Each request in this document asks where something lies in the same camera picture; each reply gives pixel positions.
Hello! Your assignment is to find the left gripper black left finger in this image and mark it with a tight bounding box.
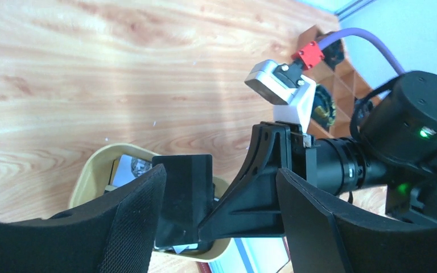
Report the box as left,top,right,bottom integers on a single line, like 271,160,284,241
0,165,166,272

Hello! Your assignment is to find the oval wooden tray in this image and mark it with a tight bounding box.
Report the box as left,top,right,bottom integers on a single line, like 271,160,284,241
68,142,234,263

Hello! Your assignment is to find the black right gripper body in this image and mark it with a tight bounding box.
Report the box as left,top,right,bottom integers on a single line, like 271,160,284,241
291,133,389,196

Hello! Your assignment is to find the black tape roll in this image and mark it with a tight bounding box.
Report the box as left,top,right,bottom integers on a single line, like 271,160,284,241
322,39,345,71
311,84,336,131

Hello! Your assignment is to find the red leather card holder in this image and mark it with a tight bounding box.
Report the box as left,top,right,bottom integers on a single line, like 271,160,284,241
198,238,290,273

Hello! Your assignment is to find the wooden compartment organizer tray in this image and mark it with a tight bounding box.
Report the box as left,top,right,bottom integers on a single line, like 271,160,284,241
292,26,372,139

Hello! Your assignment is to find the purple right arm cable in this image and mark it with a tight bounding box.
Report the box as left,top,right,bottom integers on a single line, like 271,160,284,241
291,27,406,76

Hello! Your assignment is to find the black tape roll left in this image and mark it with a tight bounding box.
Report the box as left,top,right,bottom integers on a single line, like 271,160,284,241
311,84,336,131

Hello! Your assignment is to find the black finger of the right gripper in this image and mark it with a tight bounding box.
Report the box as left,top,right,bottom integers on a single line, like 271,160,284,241
198,122,292,241

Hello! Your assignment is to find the black credit card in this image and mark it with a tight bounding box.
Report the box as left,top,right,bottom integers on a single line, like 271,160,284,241
152,154,215,248

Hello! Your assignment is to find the black tape roll top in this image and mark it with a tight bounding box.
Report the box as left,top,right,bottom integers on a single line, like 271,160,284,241
322,39,345,71

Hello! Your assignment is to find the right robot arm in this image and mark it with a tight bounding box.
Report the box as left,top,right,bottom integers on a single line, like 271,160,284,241
198,71,437,241

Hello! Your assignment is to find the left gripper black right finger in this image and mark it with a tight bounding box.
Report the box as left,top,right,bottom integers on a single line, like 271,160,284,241
276,168,437,272

